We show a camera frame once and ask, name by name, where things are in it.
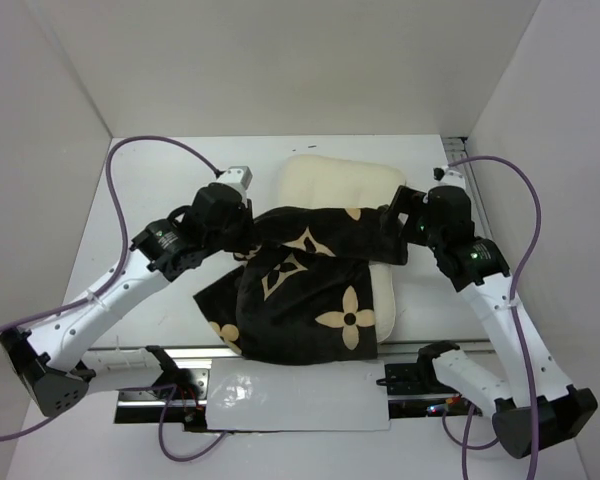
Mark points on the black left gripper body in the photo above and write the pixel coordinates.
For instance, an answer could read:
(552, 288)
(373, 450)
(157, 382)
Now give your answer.
(238, 238)

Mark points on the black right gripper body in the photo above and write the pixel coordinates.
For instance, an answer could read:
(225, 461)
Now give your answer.
(434, 236)

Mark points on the cream pillow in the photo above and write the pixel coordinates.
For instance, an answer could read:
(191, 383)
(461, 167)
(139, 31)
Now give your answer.
(312, 181)

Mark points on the black floral pillowcase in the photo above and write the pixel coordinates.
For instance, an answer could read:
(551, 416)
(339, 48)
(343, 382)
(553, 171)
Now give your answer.
(308, 278)

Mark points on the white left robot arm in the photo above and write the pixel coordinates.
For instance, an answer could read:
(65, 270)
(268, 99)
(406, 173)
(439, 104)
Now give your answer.
(54, 358)

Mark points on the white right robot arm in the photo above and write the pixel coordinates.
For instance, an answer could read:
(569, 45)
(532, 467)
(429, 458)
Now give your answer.
(535, 405)

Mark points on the white cover plate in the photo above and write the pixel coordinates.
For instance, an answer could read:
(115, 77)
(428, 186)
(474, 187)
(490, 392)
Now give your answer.
(252, 396)

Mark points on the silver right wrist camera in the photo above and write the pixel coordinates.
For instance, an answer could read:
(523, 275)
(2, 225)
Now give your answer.
(447, 176)

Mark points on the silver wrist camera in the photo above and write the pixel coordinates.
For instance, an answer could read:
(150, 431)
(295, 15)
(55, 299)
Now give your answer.
(447, 176)
(237, 177)

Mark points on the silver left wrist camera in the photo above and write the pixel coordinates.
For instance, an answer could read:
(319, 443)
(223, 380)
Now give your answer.
(237, 177)

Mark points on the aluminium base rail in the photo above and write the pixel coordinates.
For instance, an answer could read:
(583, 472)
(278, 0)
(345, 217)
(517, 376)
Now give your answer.
(300, 352)

